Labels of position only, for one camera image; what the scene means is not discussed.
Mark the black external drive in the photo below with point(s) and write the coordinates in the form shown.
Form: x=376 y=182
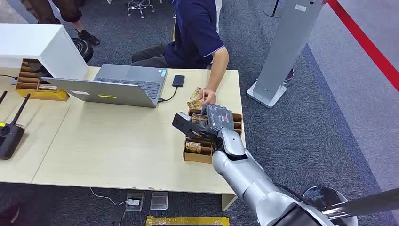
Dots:
x=178 y=80

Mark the wooden organizer with yellow base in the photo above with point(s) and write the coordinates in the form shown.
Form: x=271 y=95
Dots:
x=31 y=90

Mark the round white base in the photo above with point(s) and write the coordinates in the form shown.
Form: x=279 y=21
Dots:
x=324 y=195

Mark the seated person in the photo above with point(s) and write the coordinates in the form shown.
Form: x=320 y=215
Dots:
x=193 y=34

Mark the floor socket with plug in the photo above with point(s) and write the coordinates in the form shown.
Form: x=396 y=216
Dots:
x=134 y=201

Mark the person's left hand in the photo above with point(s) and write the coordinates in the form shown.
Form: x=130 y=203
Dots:
x=209 y=96

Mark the chrome stool base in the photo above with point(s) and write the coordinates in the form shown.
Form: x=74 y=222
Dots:
x=140 y=7

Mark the black router with antennas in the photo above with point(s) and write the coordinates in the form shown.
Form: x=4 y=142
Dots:
x=9 y=137

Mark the yellow floor tape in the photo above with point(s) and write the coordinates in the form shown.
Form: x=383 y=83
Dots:
x=187 y=221

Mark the card in wooden organizer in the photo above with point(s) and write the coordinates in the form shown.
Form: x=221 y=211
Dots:
x=47 y=88

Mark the grey kiosk stand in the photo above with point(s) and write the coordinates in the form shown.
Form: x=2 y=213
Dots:
x=283 y=46

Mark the white cabinet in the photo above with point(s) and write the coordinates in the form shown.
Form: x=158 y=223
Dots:
x=37 y=46

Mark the black round stand base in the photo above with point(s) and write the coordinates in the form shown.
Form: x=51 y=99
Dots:
x=271 y=12

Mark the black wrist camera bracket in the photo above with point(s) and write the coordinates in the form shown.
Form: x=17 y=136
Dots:
x=187 y=124

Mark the wooden divided card box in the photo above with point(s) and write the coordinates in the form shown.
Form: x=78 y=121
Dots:
x=199 y=156

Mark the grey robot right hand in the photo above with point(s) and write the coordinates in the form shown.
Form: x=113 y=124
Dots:
x=219 y=117

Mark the red floor tape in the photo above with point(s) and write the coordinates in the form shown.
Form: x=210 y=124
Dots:
x=364 y=42

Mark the grey open laptop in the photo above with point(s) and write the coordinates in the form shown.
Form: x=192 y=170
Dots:
x=124 y=84

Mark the grey floor plate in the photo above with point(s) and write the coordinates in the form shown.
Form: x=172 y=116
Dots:
x=159 y=201

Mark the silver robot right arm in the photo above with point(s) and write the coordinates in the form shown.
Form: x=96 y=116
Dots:
x=249 y=177

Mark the black floor bracket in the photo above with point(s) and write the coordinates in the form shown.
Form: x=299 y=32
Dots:
x=116 y=215

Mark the grey metal pole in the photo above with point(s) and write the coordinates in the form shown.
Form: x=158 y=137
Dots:
x=364 y=202

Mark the standing person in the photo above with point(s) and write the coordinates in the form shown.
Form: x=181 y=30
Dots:
x=67 y=12

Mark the black round wheel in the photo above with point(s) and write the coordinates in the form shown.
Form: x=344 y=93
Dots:
x=84 y=48

